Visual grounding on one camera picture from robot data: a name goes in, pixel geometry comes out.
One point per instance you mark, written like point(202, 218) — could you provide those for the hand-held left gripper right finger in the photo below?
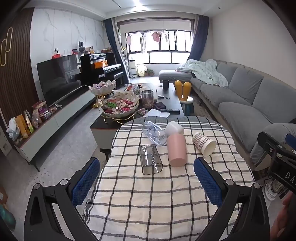
point(207, 183)

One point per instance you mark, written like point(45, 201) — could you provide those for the white tiered candy bowl stand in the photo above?
point(120, 106)

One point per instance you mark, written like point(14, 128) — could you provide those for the clear plastic bag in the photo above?
point(12, 129)

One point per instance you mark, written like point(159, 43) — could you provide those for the red box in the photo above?
point(57, 56)

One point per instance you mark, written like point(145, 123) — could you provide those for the clear glass cup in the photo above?
point(152, 133)

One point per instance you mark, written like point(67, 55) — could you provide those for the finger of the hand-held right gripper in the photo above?
point(266, 140)
point(291, 139)

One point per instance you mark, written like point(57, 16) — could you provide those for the glass jar of nuts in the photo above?
point(148, 99)

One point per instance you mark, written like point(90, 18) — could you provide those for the plaid paper cup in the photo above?
point(203, 143)

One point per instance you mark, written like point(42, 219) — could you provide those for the white cup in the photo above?
point(174, 128)

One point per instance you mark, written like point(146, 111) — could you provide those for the gold wall ornament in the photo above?
point(9, 44)

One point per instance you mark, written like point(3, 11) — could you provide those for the light green blanket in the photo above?
point(205, 69)

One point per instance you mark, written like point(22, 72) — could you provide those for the person's grey trouser leg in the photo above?
point(268, 136)

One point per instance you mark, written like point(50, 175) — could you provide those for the pink cup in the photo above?
point(176, 150)

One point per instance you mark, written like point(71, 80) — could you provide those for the person's right hand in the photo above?
point(285, 222)

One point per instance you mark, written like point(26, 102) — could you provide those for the black piano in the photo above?
point(92, 69)

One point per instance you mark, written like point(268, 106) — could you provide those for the grey television cabinet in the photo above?
point(60, 120)

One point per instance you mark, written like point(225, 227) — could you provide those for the smoky grey glass cup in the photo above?
point(149, 160)

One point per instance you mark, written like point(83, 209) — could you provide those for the yellow rabbit-ear stool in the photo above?
point(182, 90)

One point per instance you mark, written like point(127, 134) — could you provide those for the tray of snacks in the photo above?
point(136, 88)

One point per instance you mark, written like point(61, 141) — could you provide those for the grey sofa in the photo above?
point(240, 97)

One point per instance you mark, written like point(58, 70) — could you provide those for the dark coffee table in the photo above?
point(101, 132)

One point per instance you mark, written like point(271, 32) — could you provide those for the blue curtain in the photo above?
point(111, 37)
point(200, 37)

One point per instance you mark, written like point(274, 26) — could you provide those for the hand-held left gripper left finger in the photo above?
point(86, 183)

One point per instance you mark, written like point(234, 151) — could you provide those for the row of snack packets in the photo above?
point(34, 115)

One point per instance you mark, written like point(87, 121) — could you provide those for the black television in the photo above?
point(57, 78)

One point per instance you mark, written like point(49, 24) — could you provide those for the white patterned slipper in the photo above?
point(274, 188)

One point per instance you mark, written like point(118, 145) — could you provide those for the grey rabbit figurine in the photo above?
point(81, 47)

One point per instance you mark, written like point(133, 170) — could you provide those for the white paper sheet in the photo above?
point(156, 113)

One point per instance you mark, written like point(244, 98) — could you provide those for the black cup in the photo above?
point(165, 84)

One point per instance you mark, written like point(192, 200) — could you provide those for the black remote control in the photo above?
point(170, 110)

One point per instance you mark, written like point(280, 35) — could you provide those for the potted plant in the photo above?
point(150, 73)

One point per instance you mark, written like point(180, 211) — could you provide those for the purple cloth pouch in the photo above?
point(159, 106)

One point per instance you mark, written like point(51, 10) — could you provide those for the white security camera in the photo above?
point(56, 51)

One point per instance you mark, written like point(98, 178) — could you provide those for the pink hanging garment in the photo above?
point(156, 37)

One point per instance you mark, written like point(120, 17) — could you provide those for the orange bag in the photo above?
point(101, 64)

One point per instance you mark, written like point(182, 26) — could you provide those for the white hanging towel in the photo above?
point(143, 45)

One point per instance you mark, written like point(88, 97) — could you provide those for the white air purifier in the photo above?
point(132, 68)

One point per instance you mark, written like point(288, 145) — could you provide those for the checked tablecloth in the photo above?
point(143, 204)

